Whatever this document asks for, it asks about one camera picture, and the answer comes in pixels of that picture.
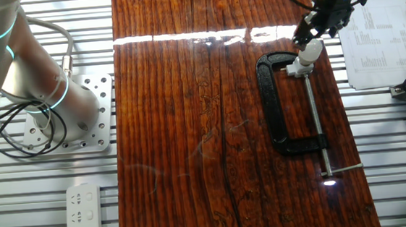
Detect black base cable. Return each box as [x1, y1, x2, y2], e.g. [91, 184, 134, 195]
[0, 97, 71, 161]

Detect black C-clamp with steel screw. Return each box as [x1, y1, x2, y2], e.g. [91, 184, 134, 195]
[254, 45, 365, 183]

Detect printed white paper sheet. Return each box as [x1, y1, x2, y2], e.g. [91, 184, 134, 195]
[335, 0, 406, 93]

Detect thin white cable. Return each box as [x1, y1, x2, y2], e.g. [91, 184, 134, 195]
[0, 66, 67, 134]

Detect white plug socket adapter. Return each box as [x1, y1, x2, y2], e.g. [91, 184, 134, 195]
[279, 56, 316, 79]

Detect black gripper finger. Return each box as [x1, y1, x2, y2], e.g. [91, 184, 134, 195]
[326, 14, 352, 39]
[289, 12, 324, 51]

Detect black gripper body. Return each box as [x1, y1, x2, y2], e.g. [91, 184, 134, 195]
[312, 0, 359, 33]

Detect thick grey base cable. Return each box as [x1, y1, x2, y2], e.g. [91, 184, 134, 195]
[22, 11, 77, 82]

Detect white light bulb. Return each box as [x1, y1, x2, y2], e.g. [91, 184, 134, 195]
[297, 38, 326, 67]

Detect brown wooden board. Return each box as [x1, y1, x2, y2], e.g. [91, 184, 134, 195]
[99, 0, 382, 227]

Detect white power strip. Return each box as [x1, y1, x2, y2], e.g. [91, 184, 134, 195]
[62, 182, 103, 227]

